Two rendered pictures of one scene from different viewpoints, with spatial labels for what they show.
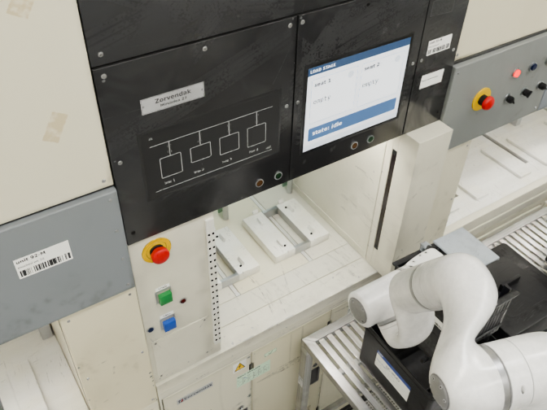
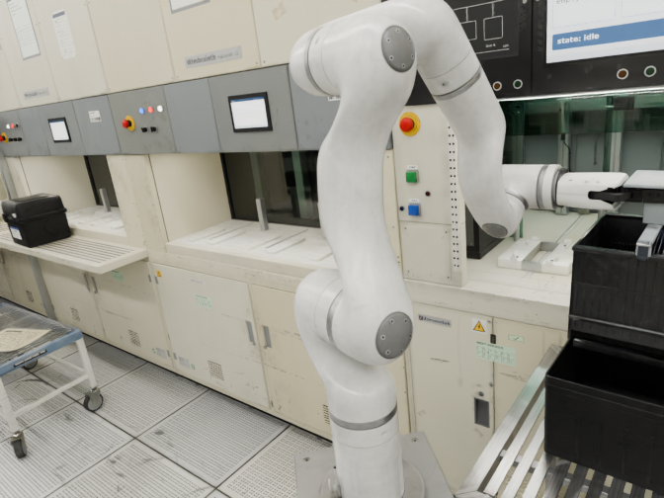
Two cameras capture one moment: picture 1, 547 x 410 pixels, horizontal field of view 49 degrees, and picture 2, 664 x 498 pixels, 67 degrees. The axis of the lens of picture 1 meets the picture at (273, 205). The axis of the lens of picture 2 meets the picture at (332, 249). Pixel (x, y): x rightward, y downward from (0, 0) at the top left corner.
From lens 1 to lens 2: 136 cm
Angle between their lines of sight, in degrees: 67
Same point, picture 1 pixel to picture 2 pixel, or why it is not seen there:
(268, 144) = (505, 41)
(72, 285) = not seen: hidden behind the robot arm
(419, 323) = (470, 161)
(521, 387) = (319, 40)
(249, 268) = (556, 264)
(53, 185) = not seen: hidden behind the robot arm
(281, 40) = not seen: outside the picture
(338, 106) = (591, 12)
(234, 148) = (472, 38)
